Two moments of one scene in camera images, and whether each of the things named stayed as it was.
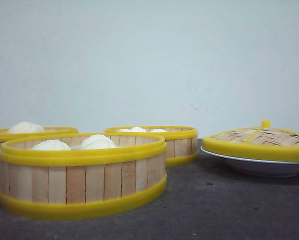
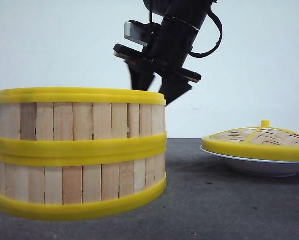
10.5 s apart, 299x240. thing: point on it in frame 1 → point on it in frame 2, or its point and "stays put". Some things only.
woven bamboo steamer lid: [265, 141] stays put
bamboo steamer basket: [62, 175] stays put
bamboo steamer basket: [181, 143] → [63, 126]
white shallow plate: [260, 167] stays put
